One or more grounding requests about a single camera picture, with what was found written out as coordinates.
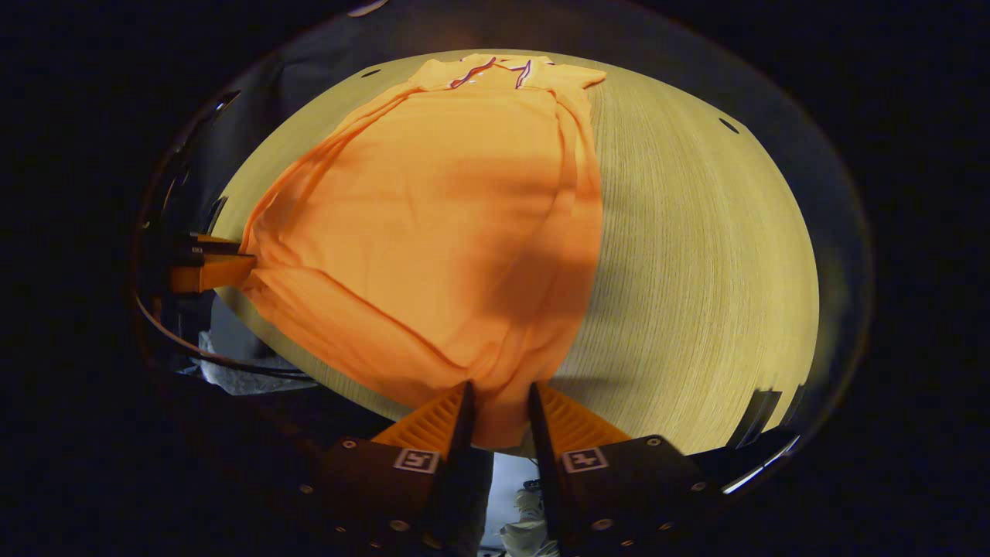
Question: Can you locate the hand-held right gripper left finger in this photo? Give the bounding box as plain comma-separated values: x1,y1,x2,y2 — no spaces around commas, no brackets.
298,379,476,557

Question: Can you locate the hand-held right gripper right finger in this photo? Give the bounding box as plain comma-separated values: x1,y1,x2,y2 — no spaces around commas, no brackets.
528,381,724,557

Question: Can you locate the orange T-shirt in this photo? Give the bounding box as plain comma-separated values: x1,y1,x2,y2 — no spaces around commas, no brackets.
240,53,608,451

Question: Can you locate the person's dark trouser leg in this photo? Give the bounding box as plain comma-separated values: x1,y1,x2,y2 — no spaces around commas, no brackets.
456,449,496,557

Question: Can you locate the white shoe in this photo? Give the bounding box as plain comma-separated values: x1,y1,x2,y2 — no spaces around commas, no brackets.
499,480,562,557

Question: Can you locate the crumpled grey plastic sheet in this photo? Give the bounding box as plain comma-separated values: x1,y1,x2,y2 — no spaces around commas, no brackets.
197,298,318,397

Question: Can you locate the black cable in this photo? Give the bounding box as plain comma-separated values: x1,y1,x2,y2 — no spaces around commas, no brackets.
135,294,314,381

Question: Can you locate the dark metal frame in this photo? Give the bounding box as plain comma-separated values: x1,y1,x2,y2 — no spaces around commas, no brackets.
723,387,801,496

